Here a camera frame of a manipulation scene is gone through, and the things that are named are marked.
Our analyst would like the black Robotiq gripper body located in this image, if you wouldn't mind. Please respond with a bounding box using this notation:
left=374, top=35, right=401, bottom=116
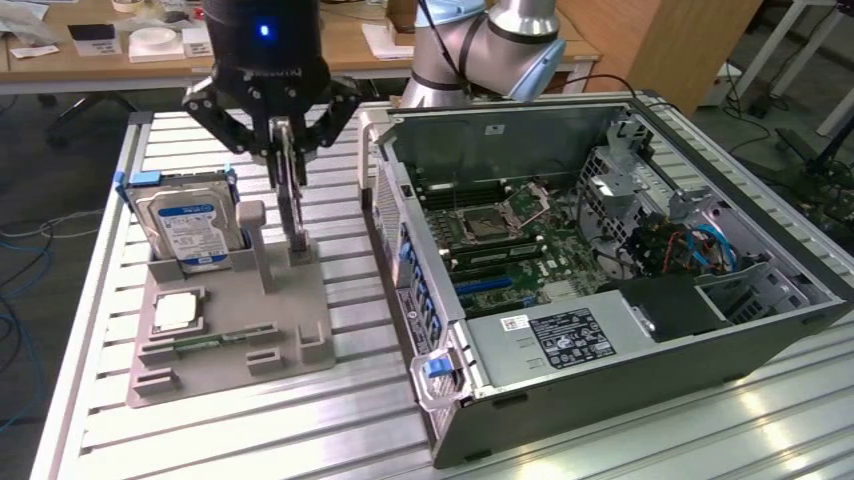
left=203, top=0, right=333, bottom=127

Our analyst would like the graphics card with metal bracket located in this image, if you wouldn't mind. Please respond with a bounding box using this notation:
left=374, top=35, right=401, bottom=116
left=269, top=116, right=314, bottom=252

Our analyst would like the black expansion slot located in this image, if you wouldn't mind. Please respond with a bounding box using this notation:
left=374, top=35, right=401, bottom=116
left=451, top=266, right=510, bottom=285

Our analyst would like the blue expansion slot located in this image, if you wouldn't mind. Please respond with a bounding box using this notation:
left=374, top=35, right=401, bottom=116
left=454, top=277, right=517, bottom=297

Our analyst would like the small plain white box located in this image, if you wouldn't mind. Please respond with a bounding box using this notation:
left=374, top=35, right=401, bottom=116
left=181, top=26, right=215, bottom=59

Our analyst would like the white paper booklet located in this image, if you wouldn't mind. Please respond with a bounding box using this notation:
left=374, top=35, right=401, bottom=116
left=362, top=22, right=418, bottom=62

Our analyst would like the white box with round dish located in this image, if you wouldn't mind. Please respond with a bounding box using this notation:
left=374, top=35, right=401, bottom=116
left=127, top=27, right=187, bottom=64

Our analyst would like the hard disk with blue rails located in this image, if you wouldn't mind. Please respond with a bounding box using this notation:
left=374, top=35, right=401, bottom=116
left=112, top=169, right=253, bottom=276

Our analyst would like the black chair base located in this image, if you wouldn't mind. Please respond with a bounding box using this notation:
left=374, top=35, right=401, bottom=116
left=38, top=92, right=139, bottom=149

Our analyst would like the wooden desk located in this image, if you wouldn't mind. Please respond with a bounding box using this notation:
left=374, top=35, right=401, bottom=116
left=0, top=0, right=602, bottom=97

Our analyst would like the brown cardboard box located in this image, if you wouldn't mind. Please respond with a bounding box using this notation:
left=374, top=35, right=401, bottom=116
left=386, top=0, right=422, bottom=34

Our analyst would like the white box with black top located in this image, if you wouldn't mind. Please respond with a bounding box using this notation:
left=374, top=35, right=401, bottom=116
left=66, top=23, right=123, bottom=58

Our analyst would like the CPU socket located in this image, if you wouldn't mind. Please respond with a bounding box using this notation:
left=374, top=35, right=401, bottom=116
left=459, top=204, right=517, bottom=247

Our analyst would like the white paper label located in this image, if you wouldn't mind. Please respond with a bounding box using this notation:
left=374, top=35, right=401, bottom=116
left=8, top=44, right=62, bottom=60

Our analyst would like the metal socket cover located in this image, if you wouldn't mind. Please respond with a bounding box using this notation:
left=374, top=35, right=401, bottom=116
left=503, top=179, right=557, bottom=222

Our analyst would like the clear plastic bag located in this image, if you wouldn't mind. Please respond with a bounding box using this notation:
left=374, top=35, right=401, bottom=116
left=0, top=0, right=52, bottom=47

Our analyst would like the installed RAM stick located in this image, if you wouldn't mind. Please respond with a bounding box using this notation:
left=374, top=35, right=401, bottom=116
left=447, top=243, right=545, bottom=265

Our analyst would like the silver CPU chip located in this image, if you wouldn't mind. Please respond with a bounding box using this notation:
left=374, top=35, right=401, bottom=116
left=151, top=293, right=202, bottom=331

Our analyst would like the green RAM stick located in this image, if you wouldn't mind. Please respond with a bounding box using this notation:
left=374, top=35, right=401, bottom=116
left=171, top=332, right=253, bottom=352

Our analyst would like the green motherboard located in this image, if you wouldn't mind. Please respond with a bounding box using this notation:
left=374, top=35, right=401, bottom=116
left=413, top=169, right=626, bottom=321

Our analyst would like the metal disk bay cage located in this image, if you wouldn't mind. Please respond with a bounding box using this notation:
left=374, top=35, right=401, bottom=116
left=576, top=144, right=661, bottom=281

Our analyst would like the grey plastic parts rack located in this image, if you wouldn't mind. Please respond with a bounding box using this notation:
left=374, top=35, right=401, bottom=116
left=124, top=199, right=335, bottom=410

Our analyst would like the wooden cabinet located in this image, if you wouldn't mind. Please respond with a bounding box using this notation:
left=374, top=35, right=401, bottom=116
left=553, top=0, right=766, bottom=114

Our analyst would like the blue case latch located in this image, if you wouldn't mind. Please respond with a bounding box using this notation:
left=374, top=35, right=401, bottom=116
left=425, top=357, right=459, bottom=382

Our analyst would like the grey power supply unit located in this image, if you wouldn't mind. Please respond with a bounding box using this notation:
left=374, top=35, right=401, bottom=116
left=466, top=292, right=661, bottom=390

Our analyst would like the open grey PC case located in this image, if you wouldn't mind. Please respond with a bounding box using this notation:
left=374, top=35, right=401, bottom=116
left=357, top=89, right=854, bottom=471

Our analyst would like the black floor stand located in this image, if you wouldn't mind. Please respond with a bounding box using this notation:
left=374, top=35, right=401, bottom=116
left=776, top=94, right=854, bottom=177

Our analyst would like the black cable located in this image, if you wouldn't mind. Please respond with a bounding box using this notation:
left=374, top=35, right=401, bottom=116
left=538, top=73, right=670, bottom=110

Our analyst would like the blue floor cable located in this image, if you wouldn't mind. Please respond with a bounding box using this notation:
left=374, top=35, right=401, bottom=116
left=0, top=238, right=56, bottom=432

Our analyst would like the red wire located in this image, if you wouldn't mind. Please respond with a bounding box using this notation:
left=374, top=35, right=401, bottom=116
left=664, top=229, right=690, bottom=275

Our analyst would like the blue wire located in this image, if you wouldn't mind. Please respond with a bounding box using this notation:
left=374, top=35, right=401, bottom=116
left=690, top=226, right=740, bottom=275

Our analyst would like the white table frame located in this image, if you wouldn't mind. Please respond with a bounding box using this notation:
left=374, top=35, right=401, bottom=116
left=732, top=0, right=854, bottom=137

